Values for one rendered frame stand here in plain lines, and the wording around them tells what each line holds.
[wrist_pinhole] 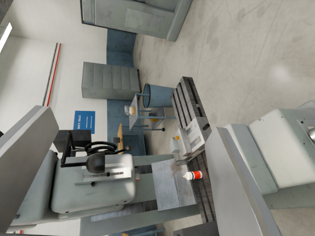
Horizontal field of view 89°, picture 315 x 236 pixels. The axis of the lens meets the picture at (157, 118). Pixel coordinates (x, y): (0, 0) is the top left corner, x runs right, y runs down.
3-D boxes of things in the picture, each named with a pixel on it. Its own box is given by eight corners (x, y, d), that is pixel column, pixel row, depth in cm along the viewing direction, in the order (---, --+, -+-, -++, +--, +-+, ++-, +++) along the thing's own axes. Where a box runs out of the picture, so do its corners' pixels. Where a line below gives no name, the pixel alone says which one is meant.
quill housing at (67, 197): (134, 151, 75) (55, 155, 64) (138, 199, 65) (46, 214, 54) (127, 162, 91) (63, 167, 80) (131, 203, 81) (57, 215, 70)
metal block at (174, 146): (181, 139, 95) (171, 139, 93) (183, 149, 92) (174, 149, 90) (177, 143, 99) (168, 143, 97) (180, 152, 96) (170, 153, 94)
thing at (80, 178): (130, 166, 67) (74, 172, 60) (131, 176, 65) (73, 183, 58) (129, 169, 70) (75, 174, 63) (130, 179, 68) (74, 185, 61)
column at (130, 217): (251, 147, 164) (83, 157, 110) (275, 198, 141) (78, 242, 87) (221, 161, 204) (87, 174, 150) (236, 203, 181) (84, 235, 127)
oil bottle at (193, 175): (201, 169, 90) (183, 172, 86) (203, 177, 88) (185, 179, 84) (197, 171, 93) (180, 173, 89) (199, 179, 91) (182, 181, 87)
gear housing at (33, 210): (54, 147, 63) (22, 148, 59) (42, 220, 51) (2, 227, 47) (67, 169, 90) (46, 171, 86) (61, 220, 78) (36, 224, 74)
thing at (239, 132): (245, 121, 86) (228, 121, 82) (281, 192, 69) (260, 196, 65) (198, 153, 126) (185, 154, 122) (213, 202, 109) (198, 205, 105)
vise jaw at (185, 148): (185, 128, 93) (179, 128, 92) (192, 152, 85) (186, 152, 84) (181, 132, 98) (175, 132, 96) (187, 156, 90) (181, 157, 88)
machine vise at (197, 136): (206, 116, 86) (188, 116, 82) (216, 142, 78) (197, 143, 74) (179, 144, 113) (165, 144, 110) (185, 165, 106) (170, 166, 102)
